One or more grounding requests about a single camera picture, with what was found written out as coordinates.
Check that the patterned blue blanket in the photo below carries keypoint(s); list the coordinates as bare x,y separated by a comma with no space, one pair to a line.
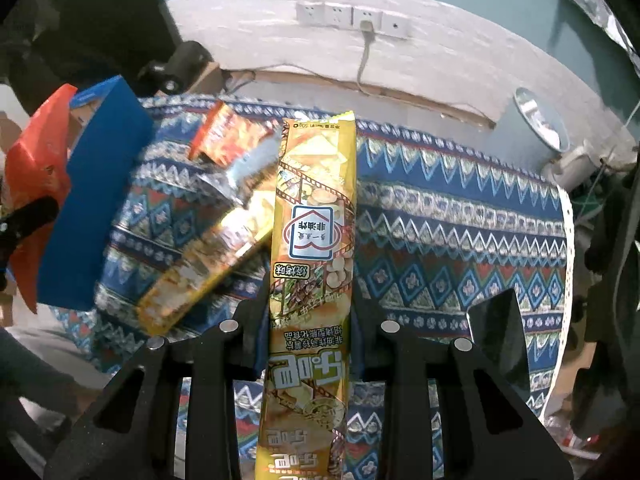
450,220

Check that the white wall socket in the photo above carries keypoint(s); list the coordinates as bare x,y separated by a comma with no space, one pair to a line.
336,15
307,13
366,15
397,25

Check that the black cloth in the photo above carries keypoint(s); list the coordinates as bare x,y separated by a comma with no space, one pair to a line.
100,10

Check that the white plastic object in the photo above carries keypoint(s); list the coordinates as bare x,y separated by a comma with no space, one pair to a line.
570,167

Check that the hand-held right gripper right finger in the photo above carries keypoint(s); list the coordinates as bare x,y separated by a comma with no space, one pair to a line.
380,355

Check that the small brown cardboard box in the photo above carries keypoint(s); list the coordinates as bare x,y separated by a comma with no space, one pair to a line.
214,77

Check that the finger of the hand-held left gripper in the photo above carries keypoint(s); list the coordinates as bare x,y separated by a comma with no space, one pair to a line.
30,216

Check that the light blue trash bin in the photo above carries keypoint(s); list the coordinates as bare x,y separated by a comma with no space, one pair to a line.
520,140

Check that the blue cardboard box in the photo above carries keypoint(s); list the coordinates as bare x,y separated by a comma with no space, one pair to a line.
95,185

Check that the yellow snack packet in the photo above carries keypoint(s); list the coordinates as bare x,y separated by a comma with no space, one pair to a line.
210,260
312,240

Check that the silver foil curtain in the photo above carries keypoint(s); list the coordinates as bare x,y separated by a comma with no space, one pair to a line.
617,35

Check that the large orange snack packet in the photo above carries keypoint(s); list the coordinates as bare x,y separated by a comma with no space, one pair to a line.
40,160

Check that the silver foil snack packet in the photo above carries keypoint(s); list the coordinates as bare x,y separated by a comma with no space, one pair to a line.
240,180

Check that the red fries snack packet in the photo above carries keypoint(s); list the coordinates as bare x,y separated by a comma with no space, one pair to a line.
230,135

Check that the black security camera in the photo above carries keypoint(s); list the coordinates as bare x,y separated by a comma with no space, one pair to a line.
185,62

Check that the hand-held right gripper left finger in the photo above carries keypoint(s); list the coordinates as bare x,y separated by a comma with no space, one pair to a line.
257,360

